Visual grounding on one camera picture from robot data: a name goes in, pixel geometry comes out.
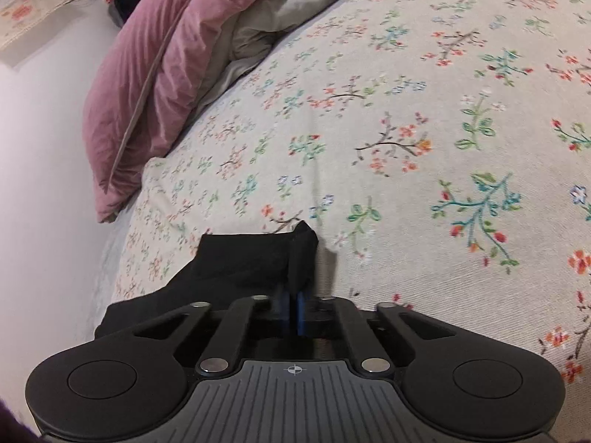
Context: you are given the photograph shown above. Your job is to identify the wall hanging decoration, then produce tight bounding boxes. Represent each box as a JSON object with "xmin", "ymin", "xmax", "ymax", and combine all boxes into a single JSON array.
[{"xmin": 1, "ymin": 0, "xmax": 96, "ymax": 67}]

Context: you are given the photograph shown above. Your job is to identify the floral bed sheet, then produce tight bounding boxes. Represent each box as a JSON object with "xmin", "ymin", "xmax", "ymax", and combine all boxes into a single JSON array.
[{"xmin": 108, "ymin": 0, "xmax": 591, "ymax": 386}]

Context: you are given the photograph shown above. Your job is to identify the black pants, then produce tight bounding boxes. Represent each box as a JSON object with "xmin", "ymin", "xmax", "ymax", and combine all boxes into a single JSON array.
[{"xmin": 94, "ymin": 221, "xmax": 318, "ymax": 339}]

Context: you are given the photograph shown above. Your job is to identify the pink velvet duvet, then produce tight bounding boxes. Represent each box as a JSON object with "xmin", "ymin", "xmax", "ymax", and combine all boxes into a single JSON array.
[{"xmin": 82, "ymin": 0, "xmax": 338, "ymax": 222}]

